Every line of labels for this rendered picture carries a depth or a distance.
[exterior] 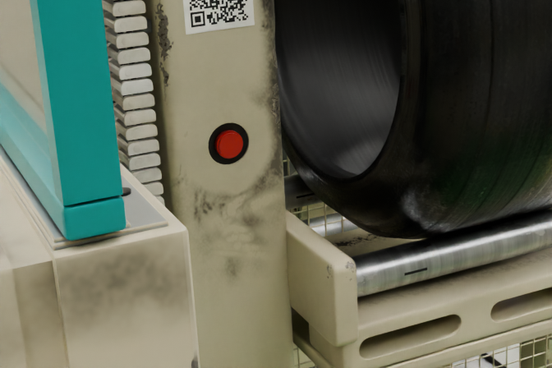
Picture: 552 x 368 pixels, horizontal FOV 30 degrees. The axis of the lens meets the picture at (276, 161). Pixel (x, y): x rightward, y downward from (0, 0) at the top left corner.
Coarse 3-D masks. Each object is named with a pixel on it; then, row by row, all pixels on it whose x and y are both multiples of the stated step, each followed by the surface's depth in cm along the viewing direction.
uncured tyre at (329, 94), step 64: (320, 0) 147; (384, 0) 151; (448, 0) 96; (512, 0) 95; (320, 64) 147; (384, 64) 150; (448, 64) 98; (512, 64) 97; (320, 128) 143; (384, 128) 145; (448, 128) 101; (512, 128) 101; (320, 192) 127; (384, 192) 112; (448, 192) 106; (512, 192) 109
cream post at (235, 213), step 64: (256, 0) 106; (192, 64) 105; (256, 64) 108; (192, 128) 107; (256, 128) 110; (192, 192) 109; (256, 192) 112; (192, 256) 111; (256, 256) 114; (256, 320) 116
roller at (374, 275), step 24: (528, 216) 121; (432, 240) 116; (456, 240) 117; (480, 240) 117; (504, 240) 118; (528, 240) 119; (360, 264) 112; (384, 264) 113; (408, 264) 113; (432, 264) 115; (456, 264) 116; (480, 264) 118; (360, 288) 111; (384, 288) 113
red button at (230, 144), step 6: (222, 132) 108; (228, 132) 108; (234, 132) 108; (222, 138) 108; (228, 138) 108; (234, 138) 108; (240, 138) 109; (216, 144) 108; (222, 144) 108; (228, 144) 108; (234, 144) 109; (240, 144) 109; (216, 150) 109; (222, 150) 108; (228, 150) 108; (234, 150) 109; (240, 150) 109; (222, 156) 109; (228, 156) 109; (234, 156) 109
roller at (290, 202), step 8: (288, 176) 139; (296, 176) 139; (288, 184) 138; (296, 184) 138; (304, 184) 138; (288, 192) 137; (296, 192) 138; (304, 192) 138; (312, 192) 139; (288, 200) 137; (296, 200) 138; (304, 200) 139; (312, 200) 139; (320, 200) 140; (288, 208) 138
